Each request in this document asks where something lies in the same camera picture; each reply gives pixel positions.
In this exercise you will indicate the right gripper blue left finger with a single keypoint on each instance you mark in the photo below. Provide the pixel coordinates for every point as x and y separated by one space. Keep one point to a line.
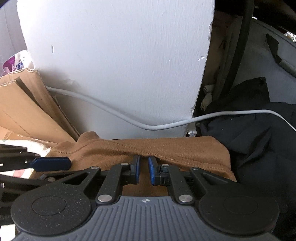
135 170

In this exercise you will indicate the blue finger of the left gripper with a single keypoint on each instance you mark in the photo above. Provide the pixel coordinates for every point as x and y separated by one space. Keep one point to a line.
47 164
16 152

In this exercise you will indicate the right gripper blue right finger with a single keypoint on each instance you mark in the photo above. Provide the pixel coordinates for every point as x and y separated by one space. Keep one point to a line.
154 171

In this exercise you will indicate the brown printed t-shirt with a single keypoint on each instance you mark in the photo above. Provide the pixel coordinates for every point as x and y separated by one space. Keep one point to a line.
91 150

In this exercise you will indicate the flattened brown cardboard box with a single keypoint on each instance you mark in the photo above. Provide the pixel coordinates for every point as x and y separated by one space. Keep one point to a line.
29 112

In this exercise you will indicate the cream bear print blanket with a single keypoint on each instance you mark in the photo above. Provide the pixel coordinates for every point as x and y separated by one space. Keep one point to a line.
12 187

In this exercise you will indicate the purple white detergent bag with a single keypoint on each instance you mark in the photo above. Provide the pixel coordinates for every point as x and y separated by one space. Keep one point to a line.
18 61

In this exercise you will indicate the black folded garment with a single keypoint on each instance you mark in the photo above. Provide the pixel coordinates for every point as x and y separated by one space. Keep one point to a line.
261 145

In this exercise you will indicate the black suitcase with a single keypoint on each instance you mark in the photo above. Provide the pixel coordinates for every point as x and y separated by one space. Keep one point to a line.
251 57

